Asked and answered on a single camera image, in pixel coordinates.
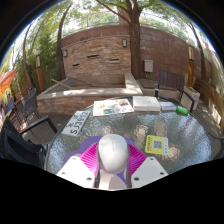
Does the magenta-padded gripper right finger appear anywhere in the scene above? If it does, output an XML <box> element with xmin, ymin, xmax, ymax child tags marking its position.
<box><xmin>124</xmin><ymin>144</ymin><xmax>169</xmax><ymax>190</ymax></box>

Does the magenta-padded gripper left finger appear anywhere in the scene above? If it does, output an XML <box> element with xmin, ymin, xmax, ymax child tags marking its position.
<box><xmin>56</xmin><ymin>143</ymin><xmax>101</xmax><ymax>190</ymax></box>

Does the white computer mouse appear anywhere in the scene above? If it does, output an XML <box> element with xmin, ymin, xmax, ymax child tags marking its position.
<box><xmin>96</xmin><ymin>134</ymin><xmax>131</xmax><ymax>191</ymax></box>

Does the purple paw-shaped mouse pad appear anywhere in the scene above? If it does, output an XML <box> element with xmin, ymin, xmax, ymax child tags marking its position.
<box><xmin>63</xmin><ymin>134</ymin><xmax>148</xmax><ymax>165</ymax></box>

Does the yellow card with code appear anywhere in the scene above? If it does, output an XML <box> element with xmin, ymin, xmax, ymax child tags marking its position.
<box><xmin>144</xmin><ymin>134</ymin><xmax>170</xmax><ymax>156</ymax></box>

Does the white licence plate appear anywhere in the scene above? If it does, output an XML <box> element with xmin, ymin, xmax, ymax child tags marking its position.
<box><xmin>60</xmin><ymin>110</ymin><xmax>92</xmax><ymax>138</ymax></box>

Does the small white blue box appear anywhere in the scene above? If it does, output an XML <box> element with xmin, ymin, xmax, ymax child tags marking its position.
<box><xmin>158</xmin><ymin>101</ymin><xmax>178</xmax><ymax>112</ymax></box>

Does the large white flat box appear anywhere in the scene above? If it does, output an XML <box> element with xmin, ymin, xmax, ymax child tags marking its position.
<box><xmin>132</xmin><ymin>95</ymin><xmax>162</xmax><ymax>113</ymax></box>

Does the green packet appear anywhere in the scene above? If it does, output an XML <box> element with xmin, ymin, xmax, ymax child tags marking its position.
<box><xmin>175</xmin><ymin>105</ymin><xmax>190</xmax><ymax>116</ymax></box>

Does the colourful printed brochure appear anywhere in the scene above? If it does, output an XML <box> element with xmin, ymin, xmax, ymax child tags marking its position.
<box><xmin>92</xmin><ymin>98</ymin><xmax>135</xmax><ymax>117</ymax></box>

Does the black metal armchair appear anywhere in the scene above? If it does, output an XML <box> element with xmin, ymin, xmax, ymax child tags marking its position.
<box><xmin>206</xmin><ymin>130</ymin><xmax>224</xmax><ymax>143</ymax></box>

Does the stone raised bed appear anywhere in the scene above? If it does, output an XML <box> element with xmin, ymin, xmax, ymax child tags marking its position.
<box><xmin>36</xmin><ymin>72</ymin><xmax>144</xmax><ymax>116</ymax></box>

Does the black mesh chair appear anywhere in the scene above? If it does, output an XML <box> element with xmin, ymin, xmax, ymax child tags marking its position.
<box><xmin>19</xmin><ymin>87</ymin><xmax>43</xmax><ymax>124</ymax></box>

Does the white planter box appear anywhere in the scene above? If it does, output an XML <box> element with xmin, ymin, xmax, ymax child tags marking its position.
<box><xmin>183</xmin><ymin>85</ymin><xmax>202</xmax><ymax>111</ymax></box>

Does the dark wooden slatted chair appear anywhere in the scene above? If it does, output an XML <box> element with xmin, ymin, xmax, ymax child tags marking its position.
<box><xmin>154</xmin><ymin>69</ymin><xmax>198</xmax><ymax>113</ymax></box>

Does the wooden slat fence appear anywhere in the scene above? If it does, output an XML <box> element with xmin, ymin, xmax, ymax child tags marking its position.
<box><xmin>194</xmin><ymin>78</ymin><xmax>224</xmax><ymax>131</ymax></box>

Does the orange umbrella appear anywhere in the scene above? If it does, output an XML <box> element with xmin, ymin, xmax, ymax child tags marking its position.
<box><xmin>0</xmin><ymin>68</ymin><xmax>18</xmax><ymax>98</ymax></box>

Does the large tree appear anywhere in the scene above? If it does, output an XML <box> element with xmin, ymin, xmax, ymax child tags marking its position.
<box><xmin>96</xmin><ymin>0</ymin><xmax>168</xmax><ymax>80</ymax></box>

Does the grey electrical wall box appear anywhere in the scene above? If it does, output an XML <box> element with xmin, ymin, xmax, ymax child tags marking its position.
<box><xmin>143</xmin><ymin>59</ymin><xmax>154</xmax><ymax>73</ymax></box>

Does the wooden post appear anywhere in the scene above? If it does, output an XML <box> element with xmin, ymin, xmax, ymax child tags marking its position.
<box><xmin>187</xmin><ymin>46</ymin><xmax>195</xmax><ymax>88</ymax></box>

